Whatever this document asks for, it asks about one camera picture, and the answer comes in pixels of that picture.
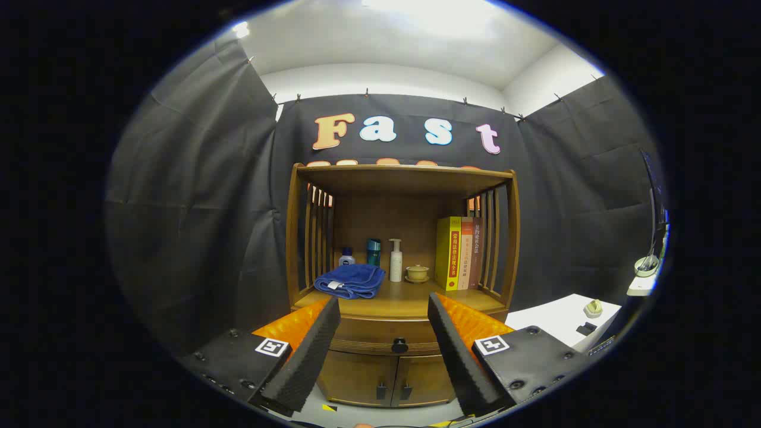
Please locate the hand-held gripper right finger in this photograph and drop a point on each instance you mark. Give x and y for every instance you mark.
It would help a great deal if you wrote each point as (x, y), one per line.
(461, 362)

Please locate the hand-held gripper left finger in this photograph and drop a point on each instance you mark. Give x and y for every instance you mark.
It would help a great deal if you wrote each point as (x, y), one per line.
(309, 362)

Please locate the black round drawer knob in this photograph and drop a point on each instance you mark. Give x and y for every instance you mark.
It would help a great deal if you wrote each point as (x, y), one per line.
(399, 345)

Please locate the wooden cabinet door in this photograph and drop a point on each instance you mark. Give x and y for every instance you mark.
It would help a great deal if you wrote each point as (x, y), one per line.
(425, 380)
(357, 377)

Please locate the wooden countertop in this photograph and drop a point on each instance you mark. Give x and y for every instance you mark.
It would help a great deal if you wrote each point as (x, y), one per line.
(404, 300)

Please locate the white drawer cabinet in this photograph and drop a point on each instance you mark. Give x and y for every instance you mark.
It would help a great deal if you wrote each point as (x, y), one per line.
(553, 318)

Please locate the brown wooden cabinet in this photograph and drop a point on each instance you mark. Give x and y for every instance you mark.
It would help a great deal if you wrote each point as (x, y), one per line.
(386, 214)

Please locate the long yellow black tape strip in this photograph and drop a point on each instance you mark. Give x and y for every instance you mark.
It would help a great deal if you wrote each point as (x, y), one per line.
(446, 424)

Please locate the blue folded towel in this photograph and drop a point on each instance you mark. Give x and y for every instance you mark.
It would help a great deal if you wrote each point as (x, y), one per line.
(354, 279)

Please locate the beige lidded teacup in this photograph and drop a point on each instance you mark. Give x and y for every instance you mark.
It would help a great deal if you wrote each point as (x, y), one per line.
(417, 273)

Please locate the yellow thick book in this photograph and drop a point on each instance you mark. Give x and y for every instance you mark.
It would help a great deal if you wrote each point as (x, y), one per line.
(449, 255)

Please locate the small white blue-capped bottle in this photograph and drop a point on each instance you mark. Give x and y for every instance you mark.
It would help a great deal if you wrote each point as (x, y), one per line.
(346, 259)

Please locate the dark red book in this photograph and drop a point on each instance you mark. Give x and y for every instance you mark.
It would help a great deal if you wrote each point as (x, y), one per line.
(477, 249)

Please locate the white pump bottle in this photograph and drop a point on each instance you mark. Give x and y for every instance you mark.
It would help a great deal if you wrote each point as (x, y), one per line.
(396, 264)

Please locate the teal cylindrical bottle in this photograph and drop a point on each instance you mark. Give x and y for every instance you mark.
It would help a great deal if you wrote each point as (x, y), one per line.
(373, 252)

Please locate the small black block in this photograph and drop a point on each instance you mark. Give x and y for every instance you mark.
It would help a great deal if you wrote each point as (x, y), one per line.
(585, 328)

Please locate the small pale green object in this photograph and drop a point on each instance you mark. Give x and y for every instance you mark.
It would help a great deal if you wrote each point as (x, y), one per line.
(593, 308)

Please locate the white shelf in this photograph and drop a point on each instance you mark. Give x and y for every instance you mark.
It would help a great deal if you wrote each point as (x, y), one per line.
(641, 286)

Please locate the white green-rimmed cup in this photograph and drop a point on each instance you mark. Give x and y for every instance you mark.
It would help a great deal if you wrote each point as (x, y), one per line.
(646, 266)

